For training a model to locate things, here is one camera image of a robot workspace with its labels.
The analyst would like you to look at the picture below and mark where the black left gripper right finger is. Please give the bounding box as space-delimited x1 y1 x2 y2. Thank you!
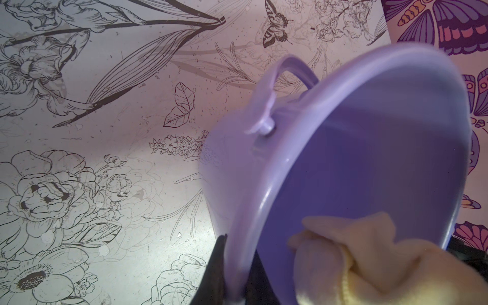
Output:
245 252 280 305

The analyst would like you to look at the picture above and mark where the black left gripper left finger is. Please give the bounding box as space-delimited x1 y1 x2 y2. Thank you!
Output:
189 235 227 305

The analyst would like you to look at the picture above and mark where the yellow cleaning cloth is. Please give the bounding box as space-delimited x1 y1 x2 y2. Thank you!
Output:
288 212 487 304

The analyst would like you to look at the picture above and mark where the purple plastic bucket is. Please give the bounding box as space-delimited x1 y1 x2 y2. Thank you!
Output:
199 43 471 304

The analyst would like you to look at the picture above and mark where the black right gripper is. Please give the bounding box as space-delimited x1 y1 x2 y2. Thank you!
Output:
447 238 488 282

